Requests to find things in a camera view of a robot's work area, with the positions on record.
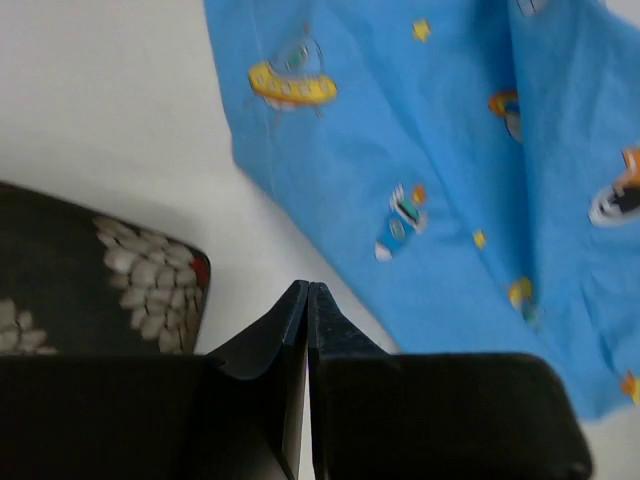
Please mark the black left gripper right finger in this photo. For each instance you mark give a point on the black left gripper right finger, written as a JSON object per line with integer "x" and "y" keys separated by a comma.
{"x": 376, "y": 415}

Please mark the blue space-print cloth placemat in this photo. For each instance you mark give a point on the blue space-print cloth placemat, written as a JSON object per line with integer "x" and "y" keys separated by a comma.
{"x": 469, "y": 168}

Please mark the black floral square plate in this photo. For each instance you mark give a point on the black floral square plate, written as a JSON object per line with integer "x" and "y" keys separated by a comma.
{"x": 75, "y": 281}

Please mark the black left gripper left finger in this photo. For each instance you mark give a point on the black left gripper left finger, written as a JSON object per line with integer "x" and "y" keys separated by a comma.
{"x": 234, "y": 413}

